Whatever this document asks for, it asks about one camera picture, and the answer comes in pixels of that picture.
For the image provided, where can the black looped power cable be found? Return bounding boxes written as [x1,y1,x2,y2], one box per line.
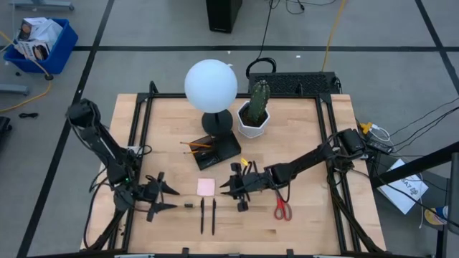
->
[245,0,277,79]

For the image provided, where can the green cactus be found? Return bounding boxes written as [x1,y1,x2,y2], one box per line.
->
[246,80,271,125]

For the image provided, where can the grey metal post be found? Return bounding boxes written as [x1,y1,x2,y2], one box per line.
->
[448,152,459,236]

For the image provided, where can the black power adapter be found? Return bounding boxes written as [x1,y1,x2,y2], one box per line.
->
[365,138,394,155]

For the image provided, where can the grey metal stand foot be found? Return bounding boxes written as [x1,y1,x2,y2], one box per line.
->
[0,84,30,97]
[12,0,75,12]

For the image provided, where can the black computer tower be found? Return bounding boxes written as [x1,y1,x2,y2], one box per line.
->
[205,0,243,34]

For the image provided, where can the black aluminium table frame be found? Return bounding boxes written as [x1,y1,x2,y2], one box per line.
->
[84,80,387,257]

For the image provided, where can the yellow hanging cable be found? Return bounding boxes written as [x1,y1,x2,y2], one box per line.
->
[321,0,347,72]

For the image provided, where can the white cable with yellow connector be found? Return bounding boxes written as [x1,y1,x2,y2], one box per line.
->
[359,121,392,143]

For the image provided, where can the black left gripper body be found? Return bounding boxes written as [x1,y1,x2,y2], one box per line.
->
[137,171,166,224]

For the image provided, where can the white printed paper sheet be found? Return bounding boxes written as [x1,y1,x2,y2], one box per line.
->
[378,158,430,215]

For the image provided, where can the blue plastic bin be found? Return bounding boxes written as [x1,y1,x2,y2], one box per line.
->
[2,17,79,75]

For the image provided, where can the red-handled scissors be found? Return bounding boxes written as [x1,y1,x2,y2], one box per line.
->
[273,188,293,221]

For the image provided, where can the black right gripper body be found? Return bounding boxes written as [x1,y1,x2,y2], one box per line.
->
[229,161,274,214]

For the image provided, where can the yellow tape roll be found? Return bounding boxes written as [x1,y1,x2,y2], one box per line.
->
[424,206,449,226]

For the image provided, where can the white globe table lamp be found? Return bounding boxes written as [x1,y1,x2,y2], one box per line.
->
[184,59,238,137]

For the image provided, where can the yellow floor cable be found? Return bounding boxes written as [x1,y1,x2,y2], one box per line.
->
[0,32,53,114]

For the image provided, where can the black mesh desk organizer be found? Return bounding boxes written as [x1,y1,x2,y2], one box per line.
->
[188,130,242,171]

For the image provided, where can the black metal beam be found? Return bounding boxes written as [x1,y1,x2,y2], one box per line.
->
[371,140,459,189]

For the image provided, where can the white printed package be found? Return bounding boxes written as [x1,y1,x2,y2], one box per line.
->
[16,39,52,62]
[19,16,64,44]

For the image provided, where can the black perforated equipment case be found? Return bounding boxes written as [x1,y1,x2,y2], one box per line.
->
[247,71,340,96]

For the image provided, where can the pink sticky note pad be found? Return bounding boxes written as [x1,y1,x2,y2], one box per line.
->
[197,178,217,197]

